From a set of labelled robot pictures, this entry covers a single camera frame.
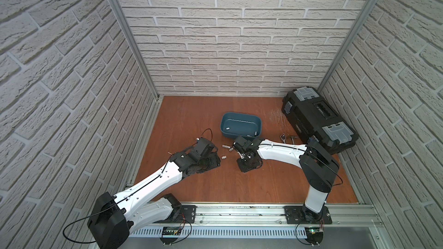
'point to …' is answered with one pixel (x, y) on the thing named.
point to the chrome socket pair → (223, 157)
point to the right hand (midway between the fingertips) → (245, 168)
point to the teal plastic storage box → (236, 125)
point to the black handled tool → (292, 138)
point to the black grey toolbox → (311, 115)
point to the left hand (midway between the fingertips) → (219, 159)
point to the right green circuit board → (314, 235)
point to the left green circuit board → (170, 230)
